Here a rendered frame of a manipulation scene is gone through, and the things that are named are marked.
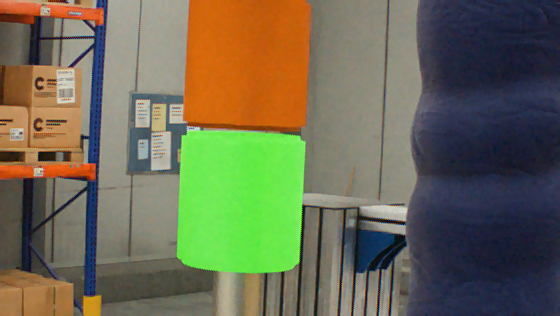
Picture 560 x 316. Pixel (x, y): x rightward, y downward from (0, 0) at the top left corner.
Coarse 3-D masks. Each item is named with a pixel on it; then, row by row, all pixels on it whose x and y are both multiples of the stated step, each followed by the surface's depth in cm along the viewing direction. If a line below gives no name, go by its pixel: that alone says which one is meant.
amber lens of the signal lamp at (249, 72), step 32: (192, 0) 44; (224, 0) 43; (256, 0) 43; (288, 0) 43; (192, 32) 44; (224, 32) 43; (256, 32) 43; (288, 32) 43; (192, 64) 44; (224, 64) 43; (256, 64) 43; (288, 64) 43; (192, 96) 44; (224, 96) 43; (256, 96) 43; (288, 96) 43; (224, 128) 43; (256, 128) 43; (288, 128) 44
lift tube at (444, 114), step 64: (448, 0) 131; (512, 0) 127; (448, 64) 132; (512, 64) 128; (448, 128) 131; (512, 128) 128; (448, 192) 132; (512, 192) 129; (448, 256) 133; (512, 256) 129
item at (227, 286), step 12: (216, 276) 45; (228, 276) 45; (240, 276) 45; (252, 276) 45; (216, 288) 45; (228, 288) 45; (240, 288) 45; (252, 288) 45; (216, 300) 45; (228, 300) 45; (240, 300) 45; (252, 300) 45; (216, 312) 45; (228, 312) 45; (240, 312) 45; (252, 312) 45
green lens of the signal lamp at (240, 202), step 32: (192, 160) 44; (224, 160) 43; (256, 160) 43; (288, 160) 44; (192, 192) 44; (224, 192) 43; (256, 192) 43; (288, 192) 44; (192, 224) 44; (224, 224) 43; (256, 224) 43; (288, 224) 44; (192, 256) 44; (224, 256) 43; (256, 256) 43; (288, 256) 44
